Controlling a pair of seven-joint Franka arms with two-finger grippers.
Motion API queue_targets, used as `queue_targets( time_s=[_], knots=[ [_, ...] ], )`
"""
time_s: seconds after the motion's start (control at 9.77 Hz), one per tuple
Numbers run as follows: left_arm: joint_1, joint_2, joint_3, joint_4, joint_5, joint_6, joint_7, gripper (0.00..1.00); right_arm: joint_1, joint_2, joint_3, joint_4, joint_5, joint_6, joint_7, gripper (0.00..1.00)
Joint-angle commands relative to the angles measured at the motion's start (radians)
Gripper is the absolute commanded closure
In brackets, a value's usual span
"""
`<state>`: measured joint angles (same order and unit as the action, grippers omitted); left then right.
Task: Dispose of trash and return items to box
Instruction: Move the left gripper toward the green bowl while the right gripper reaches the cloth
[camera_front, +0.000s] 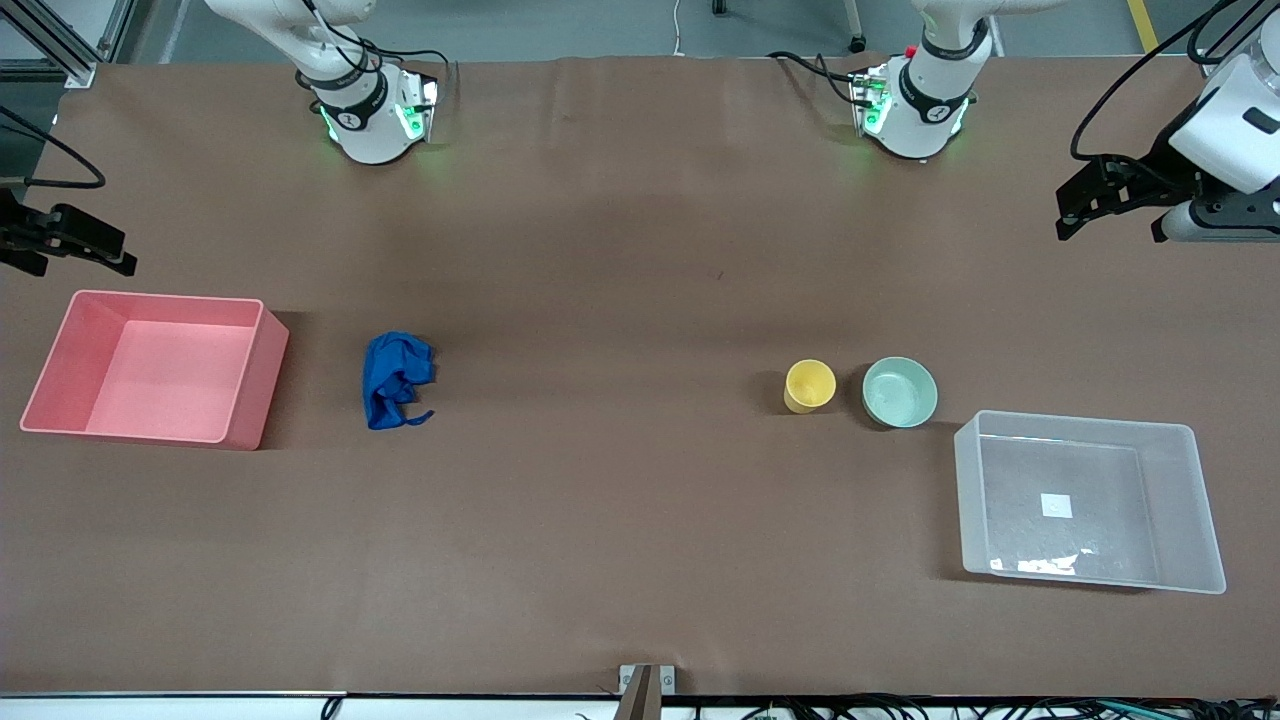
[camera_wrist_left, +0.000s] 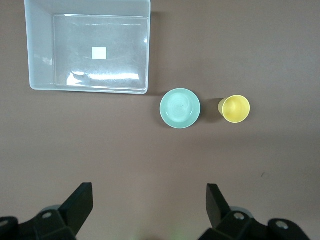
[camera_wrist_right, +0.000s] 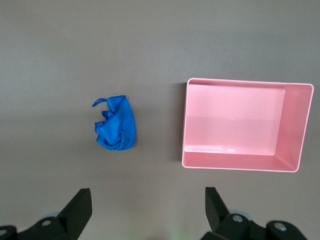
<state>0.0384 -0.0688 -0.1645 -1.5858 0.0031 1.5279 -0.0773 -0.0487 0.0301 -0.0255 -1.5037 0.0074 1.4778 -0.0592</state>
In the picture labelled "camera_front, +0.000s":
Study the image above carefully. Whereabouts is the mint green bowl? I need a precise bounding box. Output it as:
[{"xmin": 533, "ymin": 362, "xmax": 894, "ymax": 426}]
[{"xmin": 862, "ymin": 356, "xmax": 939, "ymax": 429}]

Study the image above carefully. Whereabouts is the blue cloth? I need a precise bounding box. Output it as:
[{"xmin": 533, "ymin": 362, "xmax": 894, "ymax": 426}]
[{"xmin": 362, "ymin": 331, "xmax": 438, "ymax": 431}]

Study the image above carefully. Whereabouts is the yellow plastic cup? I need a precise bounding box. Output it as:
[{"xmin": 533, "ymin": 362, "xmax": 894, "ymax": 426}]
[{"xmin": 783, "ymin": 359, "xmax": 838, "ymax": 415}]

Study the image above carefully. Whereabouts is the clear plastic box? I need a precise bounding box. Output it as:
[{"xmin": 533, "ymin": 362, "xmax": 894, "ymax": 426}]
[{"xmin": 953, "ymin": 409, "xmax": 1228, "ymax": 596}]

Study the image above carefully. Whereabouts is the pink plastic bin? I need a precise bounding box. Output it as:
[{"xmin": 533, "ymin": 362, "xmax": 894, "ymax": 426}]
[{"xmin": 20, "ymin": 290, "xmax": 291, "ymax": 451}]

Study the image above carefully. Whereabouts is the brown table cover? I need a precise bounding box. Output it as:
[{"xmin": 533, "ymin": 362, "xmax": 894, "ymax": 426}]
[{"xmin": 0, "ymin": 52, "xmax": 1280, "ymax": 698}]

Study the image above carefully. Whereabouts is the aluminium frame profile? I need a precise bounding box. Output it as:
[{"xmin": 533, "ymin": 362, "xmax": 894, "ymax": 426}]
[{"xmin": 0, "ymin": 0, "xmax": 137, "ymax": 89}]

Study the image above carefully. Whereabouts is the black left base cable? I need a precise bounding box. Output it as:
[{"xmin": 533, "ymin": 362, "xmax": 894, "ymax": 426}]
[{"xmin": 767, "ymin": 50, "xmax": 873, "ymax": 107}]

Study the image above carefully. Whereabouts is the black cable bundle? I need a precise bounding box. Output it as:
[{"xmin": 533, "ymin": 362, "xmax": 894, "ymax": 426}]
[{"xmin": 680, "ymin": 693, "xmax": 1280, "ymax": 720}]

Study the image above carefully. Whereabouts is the metal table clamp bracket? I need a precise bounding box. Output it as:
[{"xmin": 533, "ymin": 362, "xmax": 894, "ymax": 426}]
[{"xmin": 618, "ymin": 664, "xmax": 677, "ymax": 720}]

